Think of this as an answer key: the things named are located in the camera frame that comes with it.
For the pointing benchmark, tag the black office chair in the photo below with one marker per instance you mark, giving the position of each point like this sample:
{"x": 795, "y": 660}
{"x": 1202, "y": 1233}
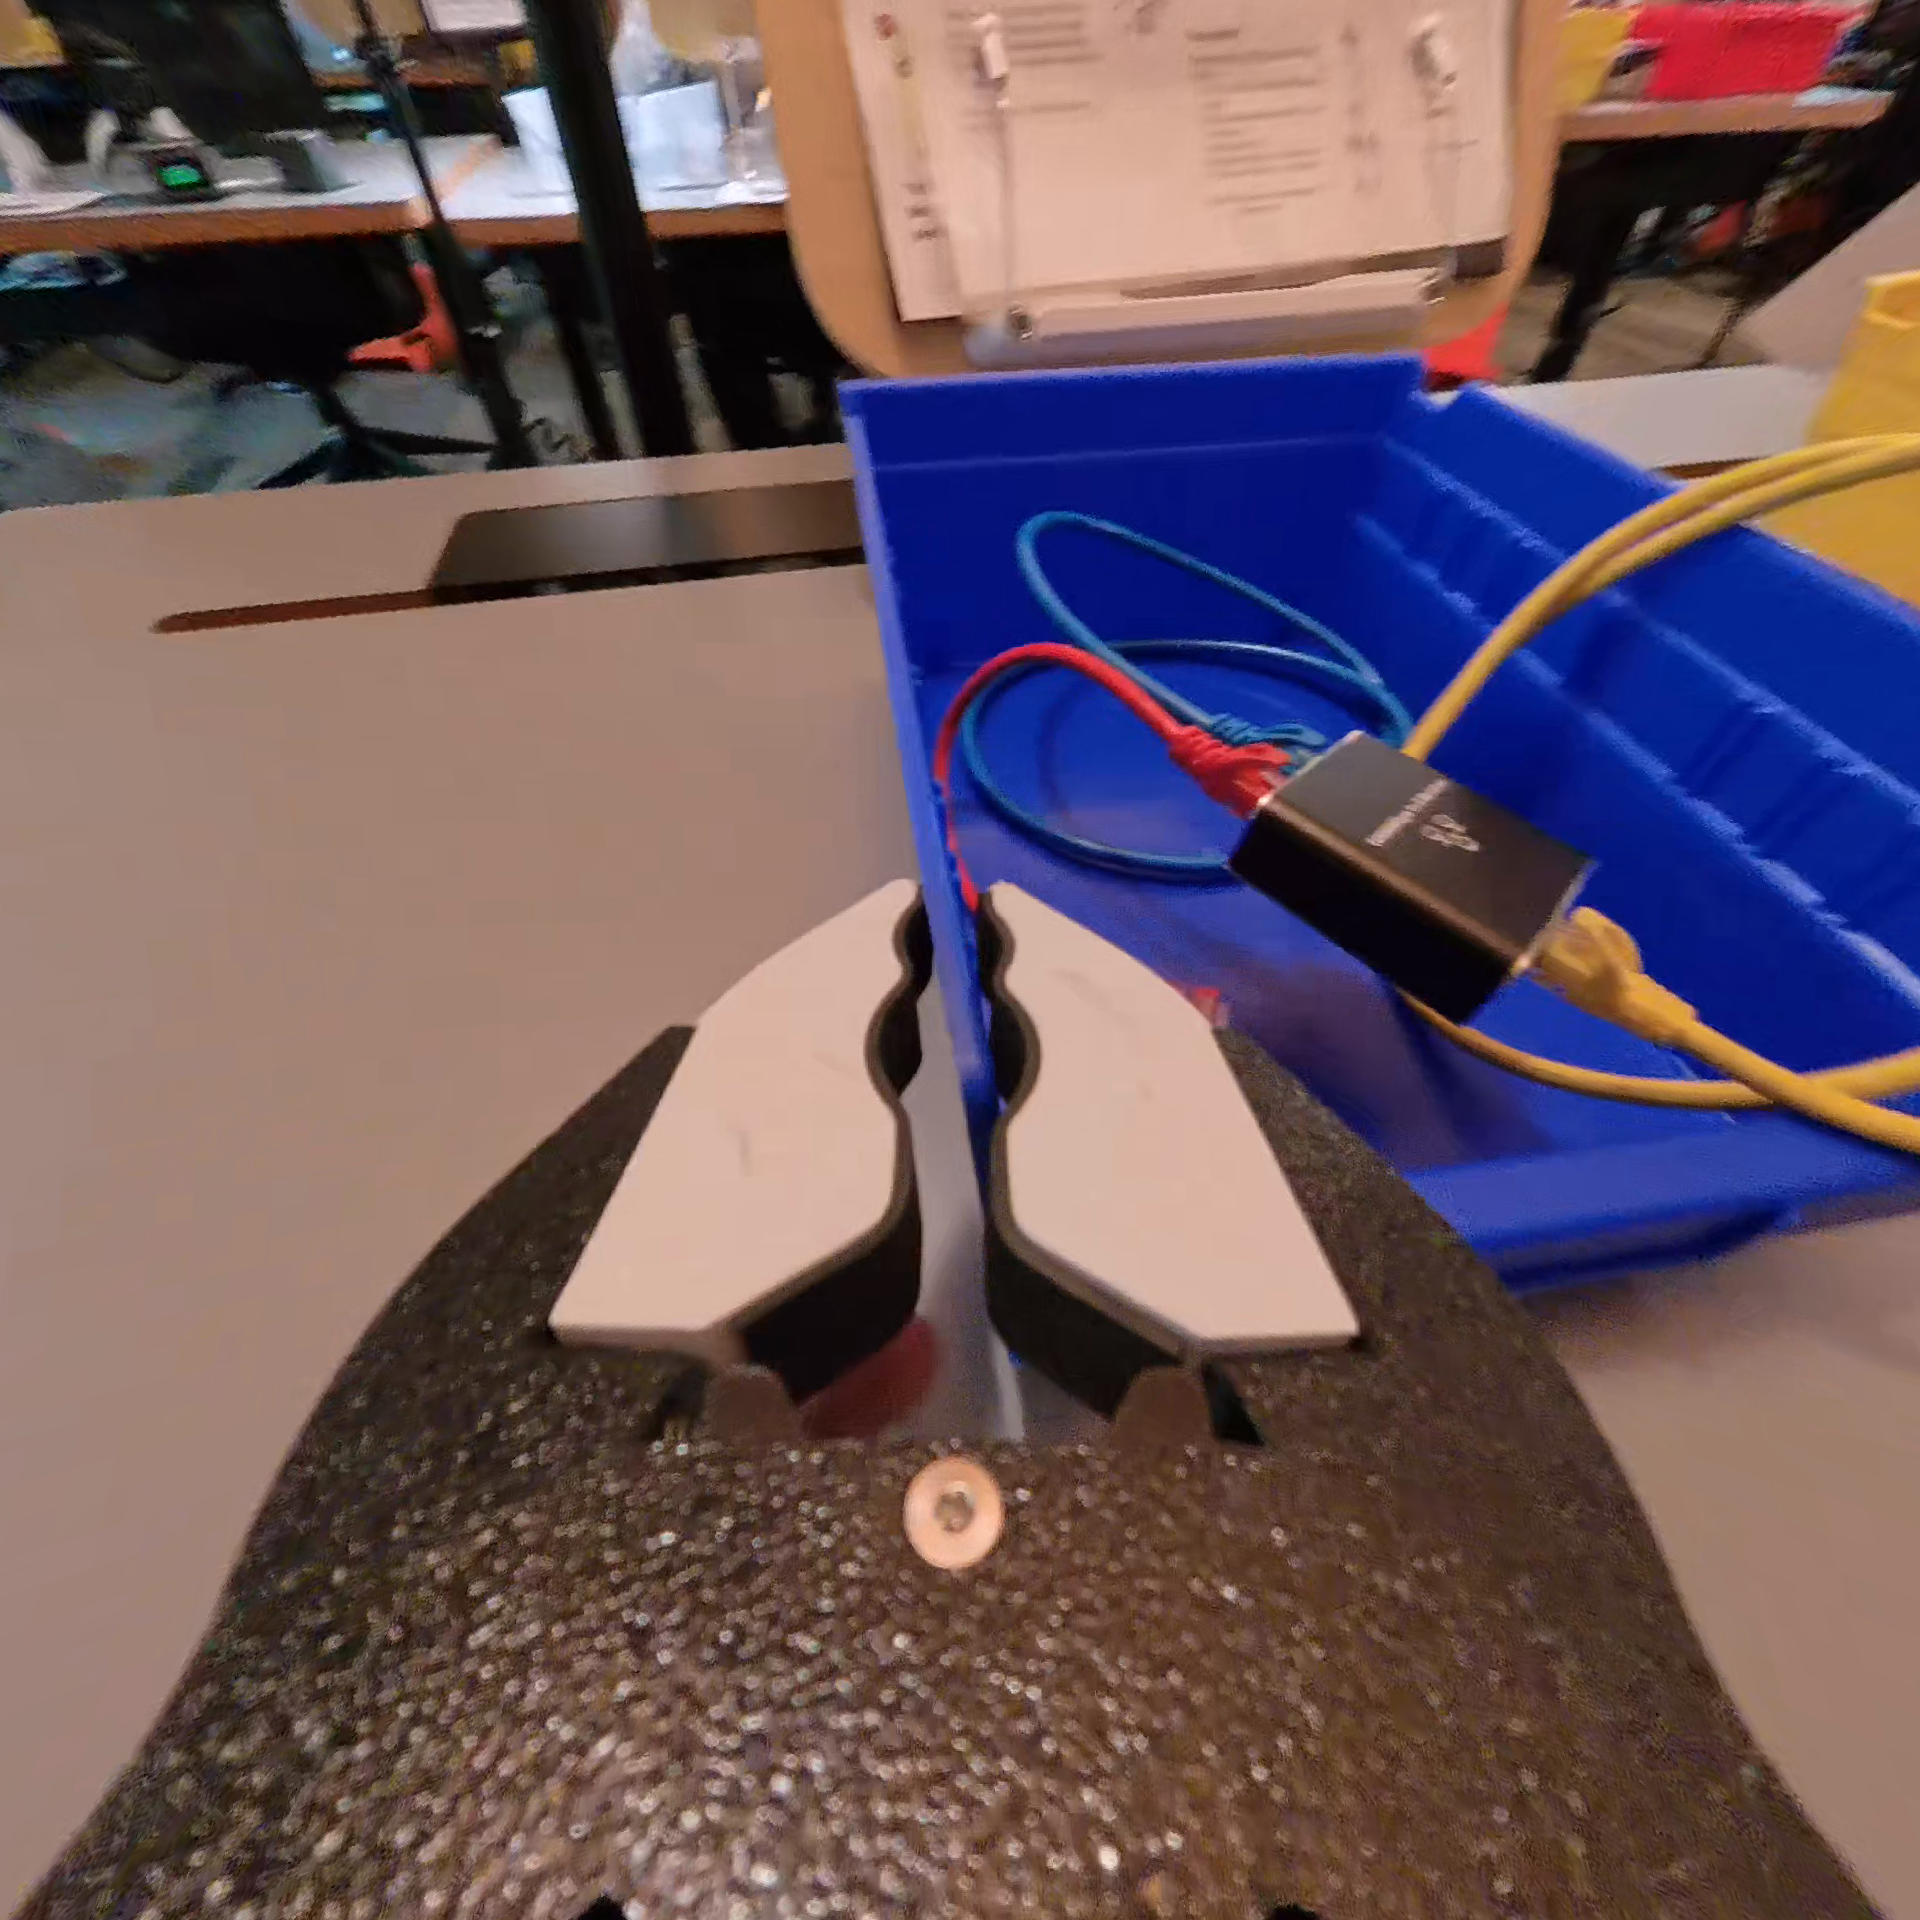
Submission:
{"x": 330, "y": 375}

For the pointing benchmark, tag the wooden document stand with sheets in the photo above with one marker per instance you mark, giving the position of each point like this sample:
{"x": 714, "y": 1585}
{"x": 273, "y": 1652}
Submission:
{"x": 1171, "y": 149}

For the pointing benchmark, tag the black network splitter box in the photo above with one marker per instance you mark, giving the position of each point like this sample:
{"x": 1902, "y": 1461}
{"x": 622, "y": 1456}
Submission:
{"x": 1410, "y": 870}

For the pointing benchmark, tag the blue plastic bin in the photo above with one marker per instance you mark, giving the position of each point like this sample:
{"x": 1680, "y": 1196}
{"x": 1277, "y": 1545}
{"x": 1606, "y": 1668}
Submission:
{"x": 1651, "y": 719}

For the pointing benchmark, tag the background work table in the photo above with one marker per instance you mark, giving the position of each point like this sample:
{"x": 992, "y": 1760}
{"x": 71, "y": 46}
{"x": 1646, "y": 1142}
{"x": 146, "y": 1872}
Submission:
{"x": 301, "y": 203}

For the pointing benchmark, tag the black tripod pole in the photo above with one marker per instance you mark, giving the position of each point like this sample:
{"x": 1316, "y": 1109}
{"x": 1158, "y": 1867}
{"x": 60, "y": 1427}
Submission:
{"x": 600, "y": 227}

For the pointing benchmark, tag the grey desk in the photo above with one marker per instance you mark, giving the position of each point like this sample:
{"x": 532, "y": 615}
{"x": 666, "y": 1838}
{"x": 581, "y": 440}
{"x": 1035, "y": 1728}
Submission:
{"x": 376, "y": 899}

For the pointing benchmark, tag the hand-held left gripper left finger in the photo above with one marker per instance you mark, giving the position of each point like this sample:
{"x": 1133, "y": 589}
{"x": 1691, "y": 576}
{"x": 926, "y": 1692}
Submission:
{"x": 751, "y": 1155}

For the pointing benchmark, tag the small yellow plastic bin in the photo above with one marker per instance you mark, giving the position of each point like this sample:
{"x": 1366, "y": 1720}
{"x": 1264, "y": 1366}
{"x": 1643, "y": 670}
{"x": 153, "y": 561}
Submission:
{"x": 1591, "y": 46}

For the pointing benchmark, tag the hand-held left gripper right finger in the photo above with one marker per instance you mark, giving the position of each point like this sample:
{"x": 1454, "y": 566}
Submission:
{"x": 1155, "y": 1170}

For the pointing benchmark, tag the red plastic bin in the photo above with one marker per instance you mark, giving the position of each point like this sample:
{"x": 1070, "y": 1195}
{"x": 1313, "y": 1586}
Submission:
{"x": 1756, "y": 46}

